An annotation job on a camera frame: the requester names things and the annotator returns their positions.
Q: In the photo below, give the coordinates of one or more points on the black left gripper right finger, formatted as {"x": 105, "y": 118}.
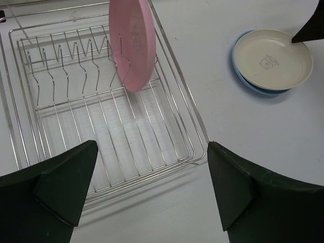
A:
{"x": 256, "y": 204}

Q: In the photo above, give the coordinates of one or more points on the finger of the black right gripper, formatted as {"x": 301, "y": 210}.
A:
{"x": 313, "y": 29}

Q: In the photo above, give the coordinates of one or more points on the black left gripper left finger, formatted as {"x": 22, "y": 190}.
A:
{"x": 44, "y": 202}

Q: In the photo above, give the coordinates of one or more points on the cream plate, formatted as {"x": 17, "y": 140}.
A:
{"x": 268, "y": 60}

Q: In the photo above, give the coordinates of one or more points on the blue plate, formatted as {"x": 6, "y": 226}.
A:
{"x": 252, "y": 87}

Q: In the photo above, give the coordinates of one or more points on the pink plate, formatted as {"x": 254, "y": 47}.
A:
{"x": 133, "y": 42}

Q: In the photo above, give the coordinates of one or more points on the metal wire dish rack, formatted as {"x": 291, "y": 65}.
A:
{"x": 60, "y": 87}

